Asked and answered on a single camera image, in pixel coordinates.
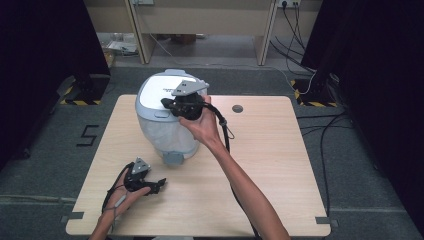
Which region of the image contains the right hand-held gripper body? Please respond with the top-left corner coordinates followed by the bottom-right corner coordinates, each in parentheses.
top-left (171, 79), bottom-right (209, 121)

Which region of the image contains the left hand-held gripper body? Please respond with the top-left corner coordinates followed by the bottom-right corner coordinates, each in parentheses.
top-left (123, 157), bottom-right (156, 194)

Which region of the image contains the person's right hand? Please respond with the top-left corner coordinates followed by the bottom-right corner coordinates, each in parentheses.
top-left (178, 94), bottom-right (223, 149)

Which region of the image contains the person's left hand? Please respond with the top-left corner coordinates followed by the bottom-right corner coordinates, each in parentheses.
top-left (105, 181), bottom-right (152, 219)

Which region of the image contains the clutter of plastic packaging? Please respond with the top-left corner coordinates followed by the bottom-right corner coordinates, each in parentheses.
top-left (97, 31), bottom-right (140, 57)

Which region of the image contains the yellow black striped stand base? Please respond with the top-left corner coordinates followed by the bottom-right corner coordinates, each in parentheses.
top-left (59, 74), bottom-right (112, 106)
top-left (289, 77), bottom-right (340, 108)

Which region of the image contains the beige wooden desk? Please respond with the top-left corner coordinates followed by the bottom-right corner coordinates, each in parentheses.
top-left (124, 0), bottom-right (278, 66)

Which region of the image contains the black curtain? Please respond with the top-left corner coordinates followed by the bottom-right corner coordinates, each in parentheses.
top-left (301, 0), bottom-right (424, 231)
top-left (0, 0), bottom-right (112, 169)

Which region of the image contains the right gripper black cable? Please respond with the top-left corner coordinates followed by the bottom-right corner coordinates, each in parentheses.
top-left (202, 101), bottom-right (262, 240)

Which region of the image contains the white floor cable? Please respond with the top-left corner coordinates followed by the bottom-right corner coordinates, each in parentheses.
top-left (149, 32), bottom-right (317, 96)

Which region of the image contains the black floor cables bundle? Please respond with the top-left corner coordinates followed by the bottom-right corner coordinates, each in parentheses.
top-left (269, 3), bottom-right (355, 218)

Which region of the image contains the white wall power outlet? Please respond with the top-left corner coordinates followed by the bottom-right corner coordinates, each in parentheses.
top-left (276, 0), bottom-right (302, 9)

